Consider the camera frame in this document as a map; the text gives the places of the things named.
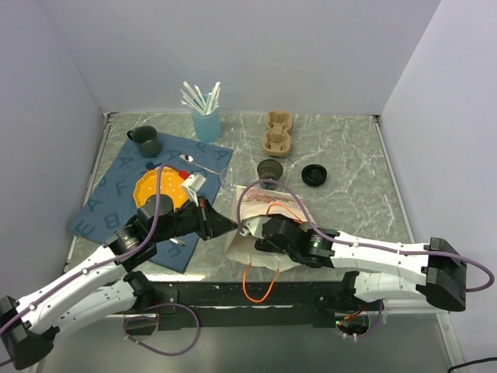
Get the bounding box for clear plastic tumbler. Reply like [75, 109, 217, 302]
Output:
[219, 167, 237, 198]

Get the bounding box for dark green mug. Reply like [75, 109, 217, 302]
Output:
[127, 125, 162, 158]

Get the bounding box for blue lettered placemat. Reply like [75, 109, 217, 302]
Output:
[68, 131, 235, 273]

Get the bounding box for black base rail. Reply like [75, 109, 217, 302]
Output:
[75, 281, 389, 331]

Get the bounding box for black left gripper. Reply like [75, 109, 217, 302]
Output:
[153, 194, 238, 242]

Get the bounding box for stacked black cup lids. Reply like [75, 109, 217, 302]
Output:
[301, 164, 328, 187]

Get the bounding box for dark translucent coffee cup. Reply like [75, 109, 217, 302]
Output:
[257, 159, 283, 180]

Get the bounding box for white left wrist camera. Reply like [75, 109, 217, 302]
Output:
[181, 173, 206, 206]

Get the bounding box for brown paper takeout bag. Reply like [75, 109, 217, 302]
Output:
[225, 185, 316, 303]

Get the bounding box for blue straw holder cup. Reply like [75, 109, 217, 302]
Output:
[191, 109, 221, 143]

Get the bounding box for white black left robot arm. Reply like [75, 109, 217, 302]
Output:
[1, 194, 237, 371]

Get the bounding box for silver fork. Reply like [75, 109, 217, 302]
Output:
[170, 238, 186, 247]

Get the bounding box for silver spoon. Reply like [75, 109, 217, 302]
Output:
[179, 154, 220, 175]

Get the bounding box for orange dotted scalloped plate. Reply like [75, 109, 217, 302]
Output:
[133, 167, 189, 208]

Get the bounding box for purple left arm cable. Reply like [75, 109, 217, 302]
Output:
[0, 165, 201, 366]

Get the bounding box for white wrapped straw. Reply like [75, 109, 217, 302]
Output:
[180, 89, 204, 114]
[207, 82, 221, 114]
[183, 81, 205, 114]

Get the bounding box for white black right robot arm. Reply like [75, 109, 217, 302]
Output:
[244, 214, 467, 312]

